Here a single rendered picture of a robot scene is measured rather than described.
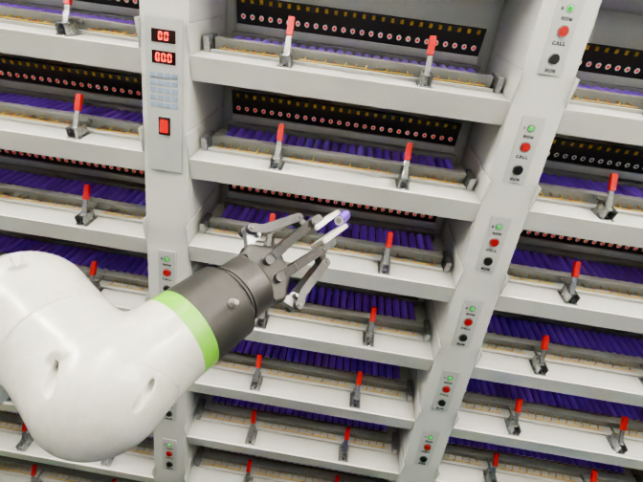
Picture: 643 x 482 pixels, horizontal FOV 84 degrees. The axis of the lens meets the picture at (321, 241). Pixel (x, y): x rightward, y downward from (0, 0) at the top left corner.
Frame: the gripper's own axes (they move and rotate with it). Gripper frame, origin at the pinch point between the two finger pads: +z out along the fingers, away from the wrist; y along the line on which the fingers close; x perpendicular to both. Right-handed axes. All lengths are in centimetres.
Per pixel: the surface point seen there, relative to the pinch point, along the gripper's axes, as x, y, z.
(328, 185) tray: -8.6, -6.0, 17.1
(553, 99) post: 28.5, 1.6, 39.1
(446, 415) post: -17, 59, 22
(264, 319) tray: -36.8, 13.7, 4.9
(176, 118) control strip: -22.7, -32.7, 3.7
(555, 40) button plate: 32, -7, 40
